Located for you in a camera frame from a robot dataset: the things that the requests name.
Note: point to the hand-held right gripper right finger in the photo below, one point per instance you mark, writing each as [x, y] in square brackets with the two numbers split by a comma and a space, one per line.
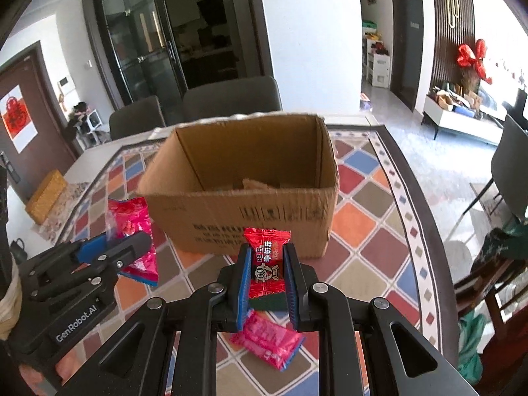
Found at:
[291, 284]

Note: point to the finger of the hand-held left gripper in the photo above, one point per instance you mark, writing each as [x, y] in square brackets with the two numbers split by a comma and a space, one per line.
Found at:
[128, 251]
[93, 247]

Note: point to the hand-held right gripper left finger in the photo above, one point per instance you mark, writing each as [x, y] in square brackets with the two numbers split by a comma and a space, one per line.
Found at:
[245, 284]

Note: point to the red candy packet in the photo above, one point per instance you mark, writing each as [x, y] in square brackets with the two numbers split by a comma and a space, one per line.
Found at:
[266, 264]

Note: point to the pink candy bag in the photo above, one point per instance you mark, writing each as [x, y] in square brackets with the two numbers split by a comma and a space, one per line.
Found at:
[134, 222]

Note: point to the brown cardboard box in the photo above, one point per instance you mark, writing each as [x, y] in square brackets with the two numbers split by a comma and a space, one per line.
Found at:
[198, 222]

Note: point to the tan paper snack packet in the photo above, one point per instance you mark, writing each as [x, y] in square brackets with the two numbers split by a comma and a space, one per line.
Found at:
[258, 184]

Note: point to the person's left forearm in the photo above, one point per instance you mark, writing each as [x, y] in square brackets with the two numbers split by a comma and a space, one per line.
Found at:
[9, 305]

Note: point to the small pink snack packet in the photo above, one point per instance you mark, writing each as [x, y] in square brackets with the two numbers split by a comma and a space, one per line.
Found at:
[268, 338]

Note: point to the yellow tissue box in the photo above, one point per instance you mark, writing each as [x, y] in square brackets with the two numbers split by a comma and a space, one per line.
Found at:
[45, 196]

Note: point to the colourful checkered tablecloth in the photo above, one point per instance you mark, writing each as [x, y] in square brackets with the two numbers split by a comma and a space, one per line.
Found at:
[359, 222]

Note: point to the small white stool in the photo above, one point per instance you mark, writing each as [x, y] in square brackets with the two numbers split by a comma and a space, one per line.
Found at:
[95, 126]

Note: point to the brown entry door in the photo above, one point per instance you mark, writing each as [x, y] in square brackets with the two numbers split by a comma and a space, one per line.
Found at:
[45, 132]

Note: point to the black bag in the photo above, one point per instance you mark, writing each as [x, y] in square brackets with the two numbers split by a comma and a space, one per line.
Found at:
[78, 119]

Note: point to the small grey dining chair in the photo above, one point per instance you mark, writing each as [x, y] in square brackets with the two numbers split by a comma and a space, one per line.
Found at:
[136, 119]

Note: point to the red paper door decoration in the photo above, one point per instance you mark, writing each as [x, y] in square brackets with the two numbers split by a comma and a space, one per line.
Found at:
[16, 119]

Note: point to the white intercom panel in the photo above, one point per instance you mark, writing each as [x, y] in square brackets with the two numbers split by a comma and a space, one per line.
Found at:
[64, 82]

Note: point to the wide grey dining chair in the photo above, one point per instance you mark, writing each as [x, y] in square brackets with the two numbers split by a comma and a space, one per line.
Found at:
[231, 99]

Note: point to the green cloth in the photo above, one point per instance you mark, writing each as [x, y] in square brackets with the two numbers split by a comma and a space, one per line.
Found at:
[470, 338]

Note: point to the wooden chair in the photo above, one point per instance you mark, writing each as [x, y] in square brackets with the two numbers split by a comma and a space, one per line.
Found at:
[495, 280]

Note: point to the dark glass sliding doors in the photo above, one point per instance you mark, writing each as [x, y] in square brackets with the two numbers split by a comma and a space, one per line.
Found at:
[144, 41]

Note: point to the white drawer unit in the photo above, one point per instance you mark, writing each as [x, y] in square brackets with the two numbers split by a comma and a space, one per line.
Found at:
[378, 70]

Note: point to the white low console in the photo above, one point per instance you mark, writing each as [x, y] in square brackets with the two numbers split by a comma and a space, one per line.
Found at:
[462, 123]

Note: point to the clutter on console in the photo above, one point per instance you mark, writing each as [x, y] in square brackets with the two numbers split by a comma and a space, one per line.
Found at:
[453, 97]

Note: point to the dark dining chair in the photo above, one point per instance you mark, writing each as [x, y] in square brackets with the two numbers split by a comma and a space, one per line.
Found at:
[513, 165]

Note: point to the dark interior door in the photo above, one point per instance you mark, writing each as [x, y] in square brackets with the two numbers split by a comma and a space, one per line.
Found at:
[408, 41]

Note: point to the red foil balloon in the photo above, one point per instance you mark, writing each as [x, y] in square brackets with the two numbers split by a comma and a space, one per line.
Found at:
[472, 57]

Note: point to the gold wall ornament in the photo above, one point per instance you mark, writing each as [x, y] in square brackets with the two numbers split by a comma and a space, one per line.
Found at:
[452, 8]

